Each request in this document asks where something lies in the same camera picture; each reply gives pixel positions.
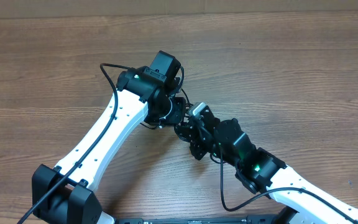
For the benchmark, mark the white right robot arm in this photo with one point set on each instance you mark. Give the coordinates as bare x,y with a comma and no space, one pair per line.
259,171

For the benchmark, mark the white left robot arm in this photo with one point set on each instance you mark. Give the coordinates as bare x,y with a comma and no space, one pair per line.
66,193

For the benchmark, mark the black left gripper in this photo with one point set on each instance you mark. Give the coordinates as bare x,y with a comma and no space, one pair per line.
179,116

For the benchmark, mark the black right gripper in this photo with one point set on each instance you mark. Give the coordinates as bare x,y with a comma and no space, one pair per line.
193,137

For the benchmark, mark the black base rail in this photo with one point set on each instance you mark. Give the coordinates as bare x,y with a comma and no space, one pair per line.
249,219

